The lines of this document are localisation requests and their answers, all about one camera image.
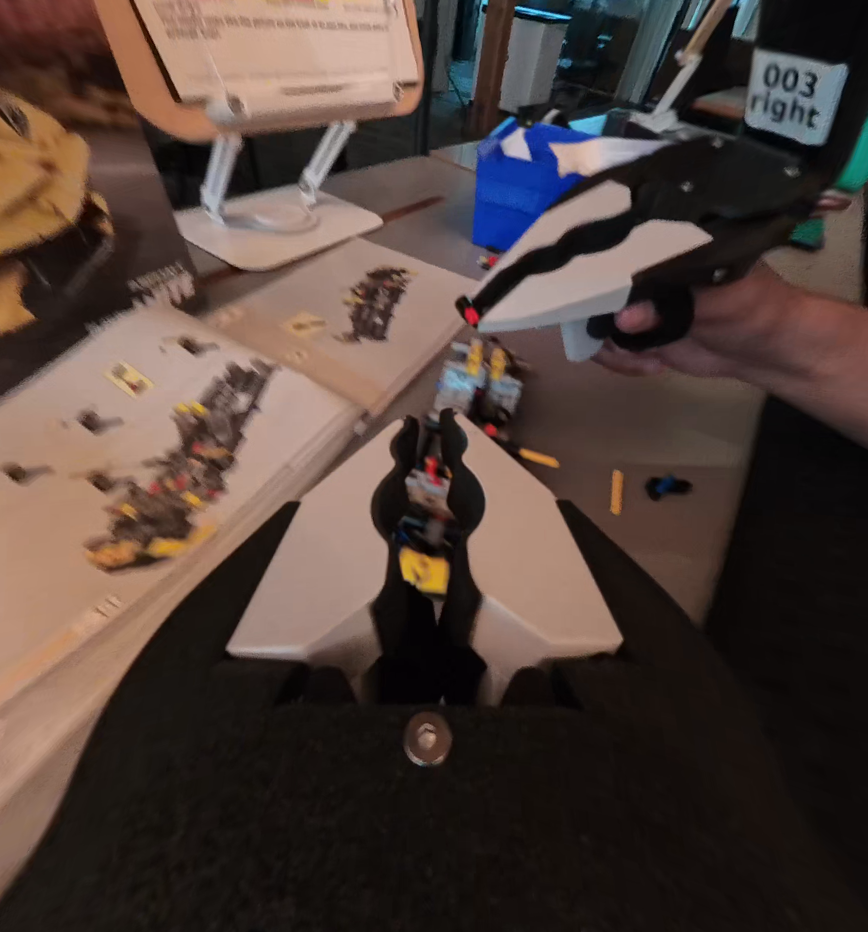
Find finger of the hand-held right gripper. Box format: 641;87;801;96
469;182;643;316
476;218;715;336

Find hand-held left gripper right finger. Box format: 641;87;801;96
436;406;625;703

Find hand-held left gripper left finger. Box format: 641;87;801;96
225;415;422;703

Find person's right forearm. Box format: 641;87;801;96
760;290;868;468

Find lego car chassis model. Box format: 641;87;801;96
392;337;563;599

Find yellow toy car set box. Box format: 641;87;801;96
0;0;203;417

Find person's right hand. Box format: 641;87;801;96
592;264;793;381

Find blue plastic bin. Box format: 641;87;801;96
470;121;604;253

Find white papers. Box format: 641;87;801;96
498;130;669;181

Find white cabinet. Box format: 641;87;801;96
505;6;571;115

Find open instruction booklet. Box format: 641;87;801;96
0;235;480;723

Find black dimpled pad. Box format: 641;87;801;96
705;395;868;875

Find white document stand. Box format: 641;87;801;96
172;97;385;273

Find printed task sheet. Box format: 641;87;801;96
130;0;422;104

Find wooden post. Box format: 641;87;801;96
469;0;516;141

